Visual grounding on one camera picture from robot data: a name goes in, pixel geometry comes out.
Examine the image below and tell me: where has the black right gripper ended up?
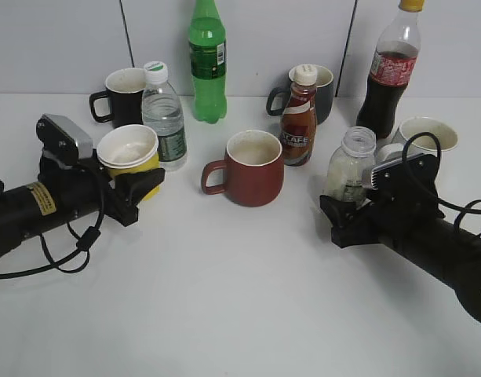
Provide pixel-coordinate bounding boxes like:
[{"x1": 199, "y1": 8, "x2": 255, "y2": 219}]
[{"x1": 319, "y1": 195, "x2": 444, "y2": 247}]

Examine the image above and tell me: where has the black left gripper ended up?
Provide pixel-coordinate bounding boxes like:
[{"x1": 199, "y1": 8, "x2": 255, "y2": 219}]
[{"x1": 38, "y1": 151, "x2": 166, "y2": 227}]

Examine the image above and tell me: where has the yellow paper cup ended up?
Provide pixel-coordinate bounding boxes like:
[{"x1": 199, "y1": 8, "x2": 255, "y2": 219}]
[{"x1": 97, "y1": 124, "x2": 160, "y2": 178}]

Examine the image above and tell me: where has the clear plastic milk bottle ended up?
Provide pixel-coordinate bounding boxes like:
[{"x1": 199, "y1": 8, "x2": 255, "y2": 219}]
[{"x1": 322, "y1": 126, "x2": 376, "y2": 207}]

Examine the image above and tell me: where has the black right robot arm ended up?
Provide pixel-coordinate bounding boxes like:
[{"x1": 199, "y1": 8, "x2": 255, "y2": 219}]
[{"x1": 319, "y1": 195, "x2": 481, "y2": 323}]

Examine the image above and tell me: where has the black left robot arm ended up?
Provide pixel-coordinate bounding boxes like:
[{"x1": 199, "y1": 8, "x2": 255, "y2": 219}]
[{"x1": 0, "y1": 157, "x2": 166, "y2": 258}]

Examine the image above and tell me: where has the white ceramic mug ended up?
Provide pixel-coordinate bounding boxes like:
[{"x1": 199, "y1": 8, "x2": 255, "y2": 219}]
[{"x1": 374, "y1": 116, "x2": 459, "y2": 163}]

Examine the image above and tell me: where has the clear water bottle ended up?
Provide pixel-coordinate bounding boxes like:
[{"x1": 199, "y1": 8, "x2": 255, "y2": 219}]
[{"x1": 141, "y1": 61, "x2": 188, "y2": 171}]

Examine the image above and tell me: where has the brown coffee drink bottle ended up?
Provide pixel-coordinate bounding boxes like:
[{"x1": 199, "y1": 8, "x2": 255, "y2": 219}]
[{"x1": 280, "y1": 64, "x2": 317, "y2": 167}]

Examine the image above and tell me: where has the red ceramic mug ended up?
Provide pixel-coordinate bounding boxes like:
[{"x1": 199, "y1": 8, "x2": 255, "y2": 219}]
[{"x1": 201, "y1": 130, "x2": 284, "y2": 207}]

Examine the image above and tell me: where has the black ceramic mug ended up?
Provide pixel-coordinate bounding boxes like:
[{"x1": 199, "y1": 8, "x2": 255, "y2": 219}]
[{"x1": 89, "y1": 68, "x2": 146, "y2": 128}]

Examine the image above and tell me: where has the dark grey ceramic mug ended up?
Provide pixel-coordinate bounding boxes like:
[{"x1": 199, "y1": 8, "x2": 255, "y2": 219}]
[{"x1": 265, "y1": 64, "x2": 334, "y2": 125}]

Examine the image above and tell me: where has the green soda bottle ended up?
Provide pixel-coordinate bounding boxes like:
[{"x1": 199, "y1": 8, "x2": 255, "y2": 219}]
[{"x1": 188, "y1": 1, "x2": 227, "y2": 124}]

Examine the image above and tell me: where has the cola bottle yellow cap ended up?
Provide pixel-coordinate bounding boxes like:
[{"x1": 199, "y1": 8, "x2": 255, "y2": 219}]
[{"x1": 355, "y1": 0, "x2": 425, "y2": 140}]

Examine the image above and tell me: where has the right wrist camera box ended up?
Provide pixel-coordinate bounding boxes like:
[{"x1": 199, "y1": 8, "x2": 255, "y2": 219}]
[{"x1": 361, "y1": 153, "x2": 439, "y2": 193}]

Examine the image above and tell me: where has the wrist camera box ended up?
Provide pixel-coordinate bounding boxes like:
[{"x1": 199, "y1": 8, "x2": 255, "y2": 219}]
[
  {"x1": 361, "y1": 153, "x2": 439, "y2": 193},
  {"x1": 36, "y1": 113, "x2": 93, "y2": 166}
]

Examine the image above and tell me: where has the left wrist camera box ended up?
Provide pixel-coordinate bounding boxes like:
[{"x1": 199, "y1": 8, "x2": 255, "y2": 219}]
[{"x1": 36, "y1": 113, "x2": 93, "y2": 166}]

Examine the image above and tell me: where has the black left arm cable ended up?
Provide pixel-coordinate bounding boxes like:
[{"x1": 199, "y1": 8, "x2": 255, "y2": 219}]
[{"x1": 0, "y1": 172, "x2": 107, "y2": 280}]

